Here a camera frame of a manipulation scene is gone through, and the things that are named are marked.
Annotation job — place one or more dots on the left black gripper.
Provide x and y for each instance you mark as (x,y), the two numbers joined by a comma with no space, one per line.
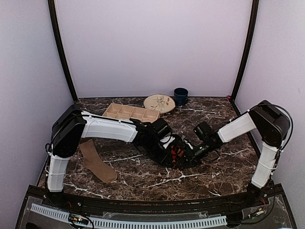
(164,159)

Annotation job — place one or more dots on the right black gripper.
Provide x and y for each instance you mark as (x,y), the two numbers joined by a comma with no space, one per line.
(192,159)

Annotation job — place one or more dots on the argyle black red orange sock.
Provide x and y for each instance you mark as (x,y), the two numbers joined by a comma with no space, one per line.
(179,153)

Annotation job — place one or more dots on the wooden compartment tray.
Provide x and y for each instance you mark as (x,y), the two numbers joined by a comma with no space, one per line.
(119,111)

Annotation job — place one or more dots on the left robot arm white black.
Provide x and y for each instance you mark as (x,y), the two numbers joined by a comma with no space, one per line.
(75,124)

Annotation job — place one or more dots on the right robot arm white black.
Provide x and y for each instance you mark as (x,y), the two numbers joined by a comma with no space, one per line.
(271,122)

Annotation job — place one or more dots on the cream floral ceramic plate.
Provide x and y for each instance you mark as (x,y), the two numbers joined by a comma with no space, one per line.
(159,102)

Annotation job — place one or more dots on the dark blue mug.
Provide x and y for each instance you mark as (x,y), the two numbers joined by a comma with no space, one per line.
(180,96)

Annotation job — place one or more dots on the plain brown sock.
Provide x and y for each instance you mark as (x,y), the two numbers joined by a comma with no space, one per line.
(94,163)

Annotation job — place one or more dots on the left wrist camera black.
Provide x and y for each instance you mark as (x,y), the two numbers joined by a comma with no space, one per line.
(161,127)

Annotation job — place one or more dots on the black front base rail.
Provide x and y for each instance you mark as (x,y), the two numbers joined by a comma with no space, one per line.
(88,205)

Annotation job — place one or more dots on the right black frame post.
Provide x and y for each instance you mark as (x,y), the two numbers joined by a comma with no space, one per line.
(246,51)

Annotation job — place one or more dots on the black frame post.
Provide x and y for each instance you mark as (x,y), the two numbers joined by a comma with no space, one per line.
(246,51)
(60,49)

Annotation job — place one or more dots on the white slotted cable duct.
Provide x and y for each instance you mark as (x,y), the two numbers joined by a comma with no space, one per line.
(80,222)

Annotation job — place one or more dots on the left black frame post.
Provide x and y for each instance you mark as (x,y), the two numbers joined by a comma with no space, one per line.
(60,49)

